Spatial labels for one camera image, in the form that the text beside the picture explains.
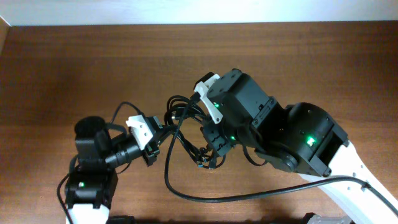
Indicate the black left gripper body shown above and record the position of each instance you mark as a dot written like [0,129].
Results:
[148,153]

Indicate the black base bracket left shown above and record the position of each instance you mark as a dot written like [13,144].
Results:
[123,219]

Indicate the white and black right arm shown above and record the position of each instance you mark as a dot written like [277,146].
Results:
[300,138]

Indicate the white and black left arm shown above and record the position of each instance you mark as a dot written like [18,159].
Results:
[102,147]

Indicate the grey base bracket right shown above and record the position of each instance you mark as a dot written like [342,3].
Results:
[312,218]

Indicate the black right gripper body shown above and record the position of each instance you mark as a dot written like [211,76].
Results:
[224,136]

